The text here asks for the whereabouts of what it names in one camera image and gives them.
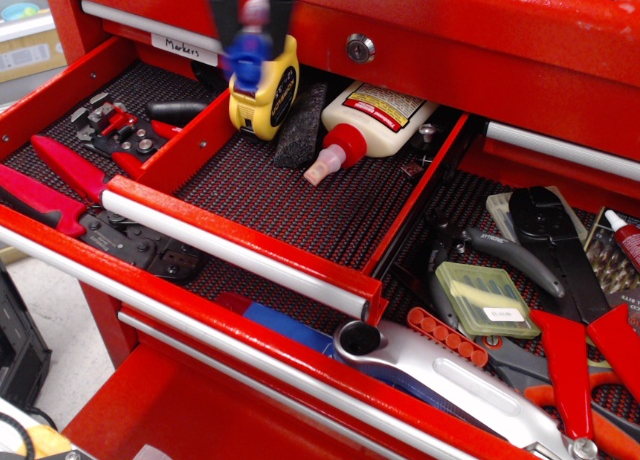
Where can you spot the clear beige bit case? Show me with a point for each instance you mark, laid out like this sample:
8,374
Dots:
498,207

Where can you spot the red handled wire stripper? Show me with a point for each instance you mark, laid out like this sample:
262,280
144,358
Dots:
109,129

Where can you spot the black tool handle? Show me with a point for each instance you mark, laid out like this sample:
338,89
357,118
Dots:
178,113

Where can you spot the yellow sponge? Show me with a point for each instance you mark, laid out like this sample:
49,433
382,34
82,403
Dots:
48,442

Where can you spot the drill bit set package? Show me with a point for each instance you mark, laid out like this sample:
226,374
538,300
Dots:
616,274

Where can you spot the red bit holder strip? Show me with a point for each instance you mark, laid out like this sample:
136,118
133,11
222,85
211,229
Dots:
428,325

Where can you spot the silver ratchet tool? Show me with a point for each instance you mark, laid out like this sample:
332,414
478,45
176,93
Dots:
450,380

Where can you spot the cardboard box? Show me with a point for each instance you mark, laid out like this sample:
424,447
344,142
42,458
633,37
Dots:
31,54

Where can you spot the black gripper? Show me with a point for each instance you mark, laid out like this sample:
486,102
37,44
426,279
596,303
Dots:
226,18

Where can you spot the red handled crimping tool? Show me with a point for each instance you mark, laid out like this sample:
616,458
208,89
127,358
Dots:
88,221

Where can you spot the yellow-green drill bit case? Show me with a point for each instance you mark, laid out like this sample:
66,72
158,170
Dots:
486,301

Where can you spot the yellow tape measure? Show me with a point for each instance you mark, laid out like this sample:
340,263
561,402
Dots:
262,96

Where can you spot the small open red drawer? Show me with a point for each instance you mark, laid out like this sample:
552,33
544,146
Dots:
315,253

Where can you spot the blue white marker pen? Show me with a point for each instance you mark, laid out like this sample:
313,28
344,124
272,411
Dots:
251,47

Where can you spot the grey felt eraser block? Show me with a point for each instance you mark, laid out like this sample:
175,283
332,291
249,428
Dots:
296,145

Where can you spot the white glue bottle red cap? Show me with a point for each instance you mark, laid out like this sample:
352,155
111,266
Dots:
366,121

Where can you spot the black box on floor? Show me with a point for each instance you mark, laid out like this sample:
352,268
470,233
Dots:
25,356

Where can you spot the silver cabinet lock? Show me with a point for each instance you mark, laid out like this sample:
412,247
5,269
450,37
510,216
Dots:
360,48

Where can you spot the white Markers label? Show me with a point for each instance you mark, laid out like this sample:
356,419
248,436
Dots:
184,49

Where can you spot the large open red drawer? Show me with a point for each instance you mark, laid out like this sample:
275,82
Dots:
135,74

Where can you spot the grey handled cutters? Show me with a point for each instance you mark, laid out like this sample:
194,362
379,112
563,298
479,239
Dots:
447,235

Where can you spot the blue flat package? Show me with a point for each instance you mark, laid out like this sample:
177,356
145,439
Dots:
290,325

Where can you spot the silver round knob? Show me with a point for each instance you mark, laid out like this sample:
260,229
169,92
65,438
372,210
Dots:
427,133

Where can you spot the red threadlocker tube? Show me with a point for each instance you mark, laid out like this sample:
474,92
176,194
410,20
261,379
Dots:
626,236

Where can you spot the black red handled crimper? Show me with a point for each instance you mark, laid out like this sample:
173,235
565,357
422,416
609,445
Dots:
545,229

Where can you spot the small dark chip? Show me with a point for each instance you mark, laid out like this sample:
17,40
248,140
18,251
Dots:
413,170

